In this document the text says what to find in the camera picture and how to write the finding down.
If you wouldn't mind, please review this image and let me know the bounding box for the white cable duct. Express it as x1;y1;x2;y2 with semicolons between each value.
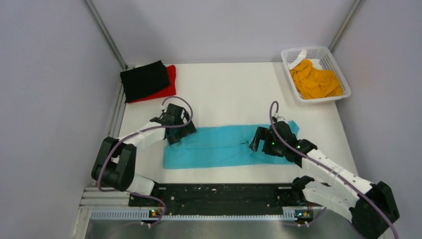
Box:
90;207;307;221

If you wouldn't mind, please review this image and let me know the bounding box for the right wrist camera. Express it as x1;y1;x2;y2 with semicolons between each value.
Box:
273;114;287;122

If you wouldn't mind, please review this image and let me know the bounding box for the cyan t-shirt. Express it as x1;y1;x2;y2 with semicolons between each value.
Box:
163;124;291;169

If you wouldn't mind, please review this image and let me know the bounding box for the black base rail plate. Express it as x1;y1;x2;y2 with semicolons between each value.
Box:
128;183;316;216

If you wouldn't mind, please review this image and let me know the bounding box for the right aluminium frame post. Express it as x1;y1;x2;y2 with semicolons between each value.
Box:
328;0;366;52

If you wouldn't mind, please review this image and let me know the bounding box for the white plastic basket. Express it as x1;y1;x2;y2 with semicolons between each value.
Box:
281;46;351;104

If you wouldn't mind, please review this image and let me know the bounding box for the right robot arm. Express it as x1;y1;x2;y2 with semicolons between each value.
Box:
249;121;400;239

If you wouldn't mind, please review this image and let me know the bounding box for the folded black t-shirt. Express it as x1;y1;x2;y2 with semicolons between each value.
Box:
120;60;170;103

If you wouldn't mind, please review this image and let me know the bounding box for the white cloth in basket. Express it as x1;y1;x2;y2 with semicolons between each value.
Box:
288;49;323;70

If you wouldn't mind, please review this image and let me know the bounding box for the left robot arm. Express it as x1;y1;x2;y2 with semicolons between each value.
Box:
91;104;197;206

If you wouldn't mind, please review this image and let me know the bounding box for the folded red t-shirt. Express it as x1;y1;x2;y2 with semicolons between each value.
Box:
128;65;177;104

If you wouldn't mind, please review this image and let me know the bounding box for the left aluminium frame post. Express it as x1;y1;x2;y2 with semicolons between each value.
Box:
83;0;128;70

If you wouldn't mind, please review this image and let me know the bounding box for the orange t-shirt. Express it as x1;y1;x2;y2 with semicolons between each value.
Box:
290;59;343;100

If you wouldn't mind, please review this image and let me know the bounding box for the aluminium frame post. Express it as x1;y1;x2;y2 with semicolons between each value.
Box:
328;0;366;52
83;0;128;70

